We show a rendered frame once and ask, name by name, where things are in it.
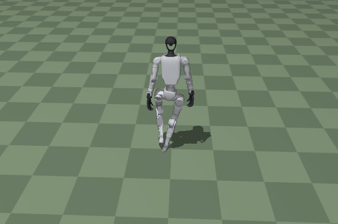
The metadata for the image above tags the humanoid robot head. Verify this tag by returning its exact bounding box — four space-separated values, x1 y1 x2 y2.
165 36 177 57

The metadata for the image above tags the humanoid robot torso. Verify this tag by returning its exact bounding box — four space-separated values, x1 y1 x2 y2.
161 54 181 101

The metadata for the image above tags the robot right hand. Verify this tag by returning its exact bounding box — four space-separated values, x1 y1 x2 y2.
187 90 194 107

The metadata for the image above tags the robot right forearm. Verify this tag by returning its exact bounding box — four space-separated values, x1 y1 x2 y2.
186 74 194 94

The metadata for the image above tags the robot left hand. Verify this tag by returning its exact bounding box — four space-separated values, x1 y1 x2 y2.
146 93 153 110

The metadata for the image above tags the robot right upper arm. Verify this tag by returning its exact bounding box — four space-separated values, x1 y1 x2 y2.
180 56 191 80

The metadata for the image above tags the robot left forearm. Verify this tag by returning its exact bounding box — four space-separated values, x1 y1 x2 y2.
146 75 155 97

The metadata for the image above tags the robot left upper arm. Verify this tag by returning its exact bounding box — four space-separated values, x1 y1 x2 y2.
152 57 161 81

